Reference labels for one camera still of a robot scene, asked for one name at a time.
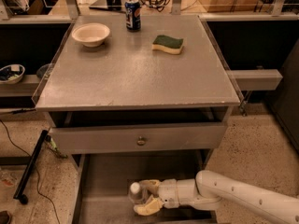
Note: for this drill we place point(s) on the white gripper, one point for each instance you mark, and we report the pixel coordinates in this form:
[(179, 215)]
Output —
[(169, 193)]

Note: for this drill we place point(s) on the clear plastic water bottle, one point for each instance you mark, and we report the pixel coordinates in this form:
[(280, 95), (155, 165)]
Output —
[(138, 194)]

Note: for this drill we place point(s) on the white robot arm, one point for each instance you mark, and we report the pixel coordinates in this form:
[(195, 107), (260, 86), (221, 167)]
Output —
[(205, 192)]

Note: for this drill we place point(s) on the round brass drawer knob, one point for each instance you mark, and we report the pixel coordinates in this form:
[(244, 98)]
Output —
[(141, 141)]

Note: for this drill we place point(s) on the grey open middle drawer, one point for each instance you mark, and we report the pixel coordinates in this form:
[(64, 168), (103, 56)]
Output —
[(105, 180)]

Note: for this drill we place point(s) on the grey top drawer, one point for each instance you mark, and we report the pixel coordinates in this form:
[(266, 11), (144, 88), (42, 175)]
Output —
[(115, 139)]

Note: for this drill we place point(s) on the grey drawer cabinet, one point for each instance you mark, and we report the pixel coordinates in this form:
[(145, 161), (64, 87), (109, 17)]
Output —
[(126, 82)]

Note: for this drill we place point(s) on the black bar with wheel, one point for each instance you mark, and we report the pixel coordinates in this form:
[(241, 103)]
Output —
[(19, 195)]

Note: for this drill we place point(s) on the grey side shelf beam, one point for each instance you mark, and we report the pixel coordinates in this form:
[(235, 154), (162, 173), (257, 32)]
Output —
[(256, 80)]

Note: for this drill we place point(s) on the green yellow sponge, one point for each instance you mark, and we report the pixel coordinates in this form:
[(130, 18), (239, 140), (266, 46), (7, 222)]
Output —
[(167, 44)]

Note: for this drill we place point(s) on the white paper bowl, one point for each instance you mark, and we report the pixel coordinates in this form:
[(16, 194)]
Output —
[(91, 34)]

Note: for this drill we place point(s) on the white bowl with items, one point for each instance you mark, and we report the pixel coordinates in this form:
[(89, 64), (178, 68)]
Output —
[(11, 74)]

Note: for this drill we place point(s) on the blue pepsi soda can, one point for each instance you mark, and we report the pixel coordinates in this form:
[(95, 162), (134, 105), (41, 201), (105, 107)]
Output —
[(133, 19)]

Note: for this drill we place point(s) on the black monitor stand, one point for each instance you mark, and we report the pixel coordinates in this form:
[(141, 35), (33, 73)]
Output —
[(108, 5)]

